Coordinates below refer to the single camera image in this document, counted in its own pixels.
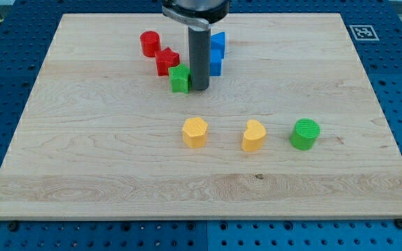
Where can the red cylinder block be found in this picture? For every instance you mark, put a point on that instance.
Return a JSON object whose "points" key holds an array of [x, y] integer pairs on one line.
{"points": [[150, 43]]}

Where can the green cylinder block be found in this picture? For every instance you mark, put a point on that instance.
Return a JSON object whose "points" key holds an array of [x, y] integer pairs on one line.
{"points": [[304, 134]]}

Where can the red star block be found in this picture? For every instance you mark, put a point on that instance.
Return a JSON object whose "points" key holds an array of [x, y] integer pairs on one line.
{"points": [[165, 59]]}

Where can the green star block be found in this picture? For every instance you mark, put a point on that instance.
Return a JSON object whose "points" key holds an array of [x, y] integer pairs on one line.
{"points": [[179, 77]]}

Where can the yellow heart block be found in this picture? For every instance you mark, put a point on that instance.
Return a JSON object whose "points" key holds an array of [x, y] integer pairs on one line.
{"points": [[254, 136]]}

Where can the blue triangle block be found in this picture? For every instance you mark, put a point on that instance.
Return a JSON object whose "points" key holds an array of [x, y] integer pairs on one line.
{"points": [[218, 43]]}

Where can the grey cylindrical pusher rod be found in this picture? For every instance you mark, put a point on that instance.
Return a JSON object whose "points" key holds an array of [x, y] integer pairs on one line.
{"points": [[199, 58]]}

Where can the blue cube block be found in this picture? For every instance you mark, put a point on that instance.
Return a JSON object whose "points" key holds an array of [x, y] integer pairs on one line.
{"points": [[215, 63]]}

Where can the wooden board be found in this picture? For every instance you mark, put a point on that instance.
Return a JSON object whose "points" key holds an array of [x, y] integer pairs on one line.
{"points": [[101, 135]]}

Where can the white fiducial marker tag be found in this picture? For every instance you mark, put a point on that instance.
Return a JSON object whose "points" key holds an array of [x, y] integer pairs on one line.
{"points": [[364, 32]]}

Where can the yellow hexagon block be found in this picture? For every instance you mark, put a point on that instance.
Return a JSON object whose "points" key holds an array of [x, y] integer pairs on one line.
{"points": [[195, 132]]}

